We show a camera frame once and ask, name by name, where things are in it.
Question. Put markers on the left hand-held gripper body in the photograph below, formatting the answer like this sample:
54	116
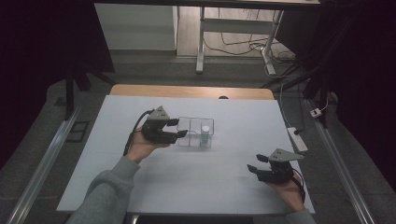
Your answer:
157	132

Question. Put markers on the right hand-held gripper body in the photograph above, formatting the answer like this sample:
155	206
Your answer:
275	174

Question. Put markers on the clear plastic organizer box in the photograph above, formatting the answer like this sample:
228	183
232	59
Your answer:
194	137

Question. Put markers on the green white glue stick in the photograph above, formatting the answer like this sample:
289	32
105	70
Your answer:
205	133

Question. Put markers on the person's left hand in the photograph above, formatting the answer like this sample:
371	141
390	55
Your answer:
141	149

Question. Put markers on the person's right hand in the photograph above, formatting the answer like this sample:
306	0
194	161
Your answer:
289	193

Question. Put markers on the white table cover sheet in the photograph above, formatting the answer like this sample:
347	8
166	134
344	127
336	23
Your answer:
224	180

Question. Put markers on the white power strip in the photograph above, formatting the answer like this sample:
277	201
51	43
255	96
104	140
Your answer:
297	140

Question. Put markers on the small white adapter box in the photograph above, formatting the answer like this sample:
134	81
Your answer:
316	113

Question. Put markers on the black stand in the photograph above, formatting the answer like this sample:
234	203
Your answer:
320	81
70	90

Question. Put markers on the white cabinet panel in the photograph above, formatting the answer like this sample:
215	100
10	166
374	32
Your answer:
137	26

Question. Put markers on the dark curtain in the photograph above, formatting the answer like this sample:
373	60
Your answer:
34	62
364	77

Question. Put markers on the metal floor rail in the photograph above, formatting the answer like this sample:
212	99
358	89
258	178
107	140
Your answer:
43	168
339	168

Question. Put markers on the black floor frame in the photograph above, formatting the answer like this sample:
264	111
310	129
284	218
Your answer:
77	131

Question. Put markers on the white desk frame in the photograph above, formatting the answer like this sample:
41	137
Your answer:
236	25

